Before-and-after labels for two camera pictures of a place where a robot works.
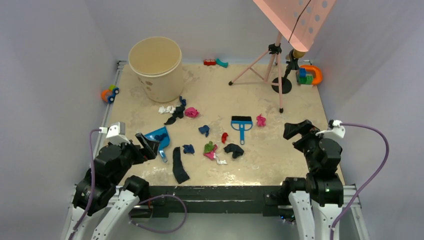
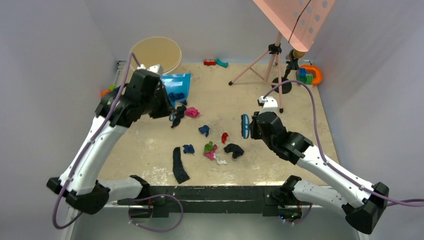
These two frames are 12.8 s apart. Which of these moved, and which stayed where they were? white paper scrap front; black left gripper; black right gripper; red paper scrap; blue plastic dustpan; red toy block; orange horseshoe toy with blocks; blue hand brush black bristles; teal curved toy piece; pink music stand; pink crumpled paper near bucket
Moved: black right gripper; blue hand brush black bristles; black left gripper; blue plastic dustpan
Stayed: orange horseshoe toy with blocks; red paper scrap; pink music stand; red toy block; white paper scrap front; pink crumpled paper near bucket; teal curved toy piece
